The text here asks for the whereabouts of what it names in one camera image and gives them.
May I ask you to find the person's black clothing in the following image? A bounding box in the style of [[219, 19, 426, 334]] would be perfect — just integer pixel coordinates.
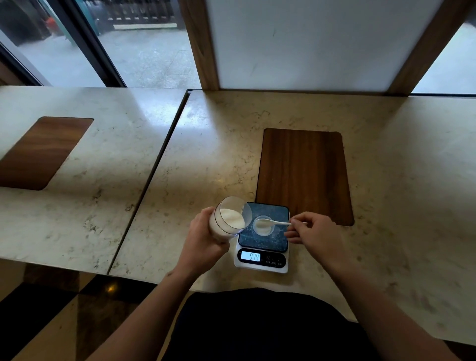
[[161, 288, 381, 361]]

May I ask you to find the large clear plastic cup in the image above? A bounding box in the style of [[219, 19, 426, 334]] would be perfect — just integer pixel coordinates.
[[209, 196, 253, 242]]

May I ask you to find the white powder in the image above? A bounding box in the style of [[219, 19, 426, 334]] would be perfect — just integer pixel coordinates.
[[210, 208, 246, 239]]

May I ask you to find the person's right forearm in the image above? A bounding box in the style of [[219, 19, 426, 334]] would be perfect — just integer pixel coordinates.
[[330, 259, 462, 361]]

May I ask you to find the person's left forearm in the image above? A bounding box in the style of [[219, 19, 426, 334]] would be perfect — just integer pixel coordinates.
[[87, 266, 201, 361]]

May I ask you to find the dark outdoor fence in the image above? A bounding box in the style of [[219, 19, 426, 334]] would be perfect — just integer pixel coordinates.
[[85, 0, 185, 31]]

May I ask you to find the white plastic spoon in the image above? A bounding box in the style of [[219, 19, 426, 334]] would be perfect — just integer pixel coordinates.
[[255, 219, 309, 228]]

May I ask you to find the white partition panel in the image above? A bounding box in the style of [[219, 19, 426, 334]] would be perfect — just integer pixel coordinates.
[[206, 0, 445, 93]]

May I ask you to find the wooden partition post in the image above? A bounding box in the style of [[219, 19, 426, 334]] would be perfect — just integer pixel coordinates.
[[386, 0, 476, 96], [178, 0, 220, 91]]

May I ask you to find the person's left hand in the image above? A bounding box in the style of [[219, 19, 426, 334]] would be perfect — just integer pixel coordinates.
[[179, 207, 231, 278]]

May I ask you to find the person's right hand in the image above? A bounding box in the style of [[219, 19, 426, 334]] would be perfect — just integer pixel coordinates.
[[284, 211, 349, 274]]

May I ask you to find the small clear plastic cup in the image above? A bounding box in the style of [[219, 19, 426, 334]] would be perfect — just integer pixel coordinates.
[[253, 216, 276, 237]]

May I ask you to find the black window frame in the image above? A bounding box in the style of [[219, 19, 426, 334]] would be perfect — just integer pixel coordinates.
[[0, 0, 127, 88]]

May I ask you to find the dark wooden table inlay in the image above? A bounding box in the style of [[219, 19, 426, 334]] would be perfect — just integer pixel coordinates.
[[0, 116, 94, 191], [255, 128, 355, 227]]

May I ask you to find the white digital kitchen scale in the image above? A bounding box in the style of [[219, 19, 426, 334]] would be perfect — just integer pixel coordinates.
[[234, 202, 290, 274]]

